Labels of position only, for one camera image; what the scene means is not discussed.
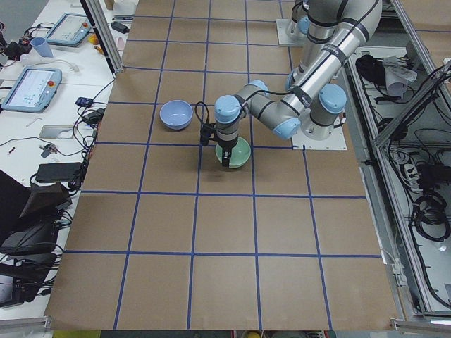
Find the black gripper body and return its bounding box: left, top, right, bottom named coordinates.
left=218, top=139, right=235, bottom=158

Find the green ceramic bowl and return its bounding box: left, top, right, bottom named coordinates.
left=215, top=137, right=251, bottom=169

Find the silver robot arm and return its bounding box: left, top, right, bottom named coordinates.
left=214, top=1, right=383, bottom=167

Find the blue ceramic bowl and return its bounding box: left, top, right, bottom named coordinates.
left=159, top=100, right=193, bottom=130

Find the black power adapter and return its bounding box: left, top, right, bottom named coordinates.
left=82, top=108, right=105, bottom=125

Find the white phone case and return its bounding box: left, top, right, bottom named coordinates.
left=39, top=125, right=73, bottom=139

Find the far teach pendant tablet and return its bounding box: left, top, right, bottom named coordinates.
left=45, top=13, right=91, bottom=47

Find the teach pendant tablet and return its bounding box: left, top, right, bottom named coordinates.
left=45, top=13, right=91, bottom=47
left=1, top=66, right=63, bottom=113

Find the near teach pendant tablet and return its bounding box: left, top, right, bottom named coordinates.
left=1, top=66, right=63, bottom=113

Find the blue plastic cup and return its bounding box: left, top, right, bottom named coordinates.
left=30, top=37, right=54, bottom=58

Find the black camera cable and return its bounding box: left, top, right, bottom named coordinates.
left=194, top=101, right=216, bottom=126

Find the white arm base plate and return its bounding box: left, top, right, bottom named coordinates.
left=292, top=117, right=347, bottom=151
left=276, top=19, right=307, bottom=46

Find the aluminium frame post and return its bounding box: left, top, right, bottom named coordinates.
left=80, top=0, right=123, bottom=74

